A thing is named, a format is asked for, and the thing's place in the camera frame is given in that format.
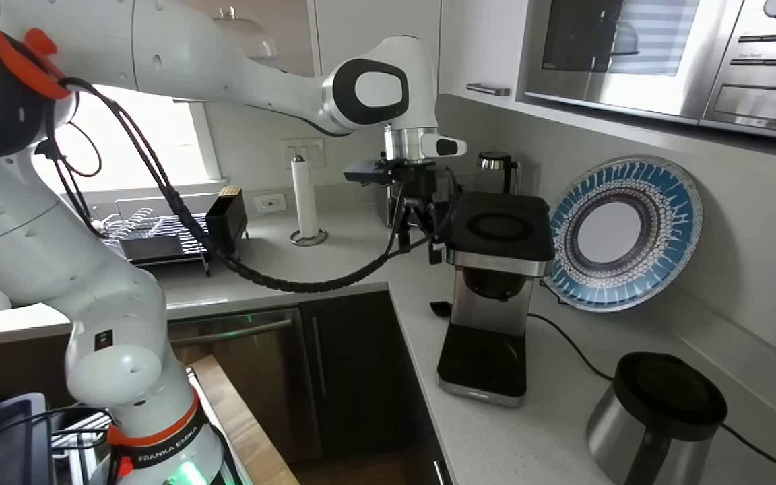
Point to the stainless steel microwave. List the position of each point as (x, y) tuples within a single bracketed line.
[(708, 64)]

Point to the black silver coffee machine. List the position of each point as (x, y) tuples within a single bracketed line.
[(500, 246)]

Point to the dark lower cabinet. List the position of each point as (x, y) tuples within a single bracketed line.
[(330, 385)]

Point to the blue white decorative plate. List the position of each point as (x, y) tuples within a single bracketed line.
[(624, 234)]

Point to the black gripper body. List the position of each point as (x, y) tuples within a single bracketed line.
[(415, 200)]

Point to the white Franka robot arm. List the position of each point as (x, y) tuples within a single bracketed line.
[(119, 358)]

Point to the black dish rack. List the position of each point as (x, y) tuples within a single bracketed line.
[(151, 239)]

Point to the stainless steel coffee carafe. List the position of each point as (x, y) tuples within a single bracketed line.
[(655, 421)]

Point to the wooden shelf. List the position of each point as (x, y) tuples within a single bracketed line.
[(254, 453)]

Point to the white kitchen paper roll holder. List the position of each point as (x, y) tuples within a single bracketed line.
[(307, 234)]

